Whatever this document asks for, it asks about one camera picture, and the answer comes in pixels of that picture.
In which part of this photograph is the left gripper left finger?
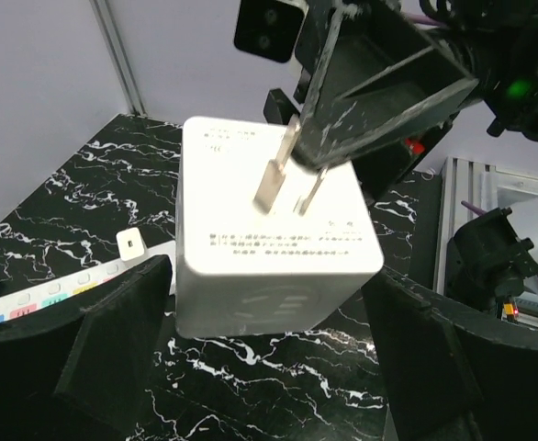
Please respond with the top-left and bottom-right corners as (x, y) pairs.
(0, 255), (173, 440)

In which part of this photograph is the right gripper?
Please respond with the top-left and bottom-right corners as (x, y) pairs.
(263, 1), (477, 200)

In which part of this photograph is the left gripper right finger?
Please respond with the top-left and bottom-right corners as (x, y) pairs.
(362, 268), (538, 440)

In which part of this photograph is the white multicolour power strip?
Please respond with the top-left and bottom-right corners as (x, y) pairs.
(0, 241), (178, 335)

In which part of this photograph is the white cube adapter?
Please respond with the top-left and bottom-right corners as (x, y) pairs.
(174, 117), (384, 338)

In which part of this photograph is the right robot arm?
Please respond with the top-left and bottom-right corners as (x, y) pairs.
(263, 1), (538, 201)

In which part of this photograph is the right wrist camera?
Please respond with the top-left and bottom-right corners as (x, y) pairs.
(233, 0), (308, 63)

